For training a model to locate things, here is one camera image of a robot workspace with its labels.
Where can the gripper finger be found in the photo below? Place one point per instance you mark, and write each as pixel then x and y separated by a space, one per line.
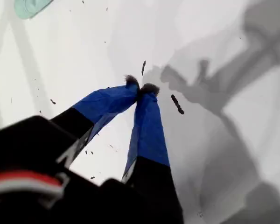
pixel 149 140
pixel 107 105

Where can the pale green T-shirt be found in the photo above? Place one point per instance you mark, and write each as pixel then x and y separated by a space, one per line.
pixel 22 10

